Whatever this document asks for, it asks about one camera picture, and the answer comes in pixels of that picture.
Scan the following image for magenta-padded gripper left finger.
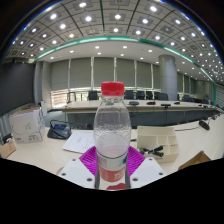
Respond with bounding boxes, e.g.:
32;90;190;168
57;145;100;189

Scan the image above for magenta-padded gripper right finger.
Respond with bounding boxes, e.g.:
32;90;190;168
124;145;167;189

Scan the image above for clear red-capped water bottle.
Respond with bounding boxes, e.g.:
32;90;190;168
92;81;132;192

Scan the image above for black marker pen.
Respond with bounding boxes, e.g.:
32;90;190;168
150;151;165;158
138;145;165;155

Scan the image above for white printed paper sheet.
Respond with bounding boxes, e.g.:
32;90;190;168
61;131;98;155

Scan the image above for beige compartment organizer tray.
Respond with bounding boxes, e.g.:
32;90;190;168
136;125;180;164

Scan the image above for black desk phone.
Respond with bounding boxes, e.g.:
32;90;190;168
46;119;73;140

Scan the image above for open brown cardboard box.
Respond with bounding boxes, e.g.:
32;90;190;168
177;150;213;172

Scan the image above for long curved conference desk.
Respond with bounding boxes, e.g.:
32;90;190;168
61;99;221;129

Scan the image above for white printed cardboard box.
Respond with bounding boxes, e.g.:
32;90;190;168
8;106;46;145

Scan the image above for flat brown cardboard piece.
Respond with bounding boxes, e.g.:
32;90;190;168
0;139;17;160

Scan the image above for black desk microphone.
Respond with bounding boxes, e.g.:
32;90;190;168
198;119;211;131

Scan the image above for row of black office chairs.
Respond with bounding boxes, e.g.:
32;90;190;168
87;89;201;103

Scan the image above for round ceiling lights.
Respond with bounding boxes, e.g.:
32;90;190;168
9;0;224;81

